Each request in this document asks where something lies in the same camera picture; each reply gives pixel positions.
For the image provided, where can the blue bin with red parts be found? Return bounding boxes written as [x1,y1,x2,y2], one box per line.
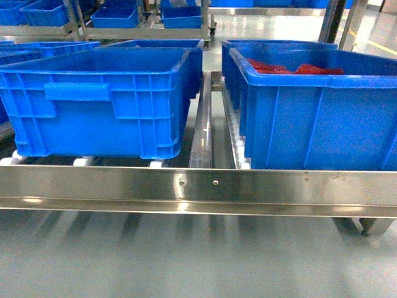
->
[230,48,396,171]

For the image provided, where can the red parts in bin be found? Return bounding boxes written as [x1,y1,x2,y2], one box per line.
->
[246,58,345,75]

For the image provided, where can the blue bin behind target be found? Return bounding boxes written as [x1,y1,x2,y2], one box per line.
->
[103,39,204,99]

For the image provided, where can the stainless steel shelf rack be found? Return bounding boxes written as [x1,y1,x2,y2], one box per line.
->
[1,71,396,236]

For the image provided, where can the rear steel shelf rack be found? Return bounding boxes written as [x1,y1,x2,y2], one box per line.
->
[1,1,213,42]

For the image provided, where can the blue bin behind red bin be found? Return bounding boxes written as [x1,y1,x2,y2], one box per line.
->
[221,40,337,109]

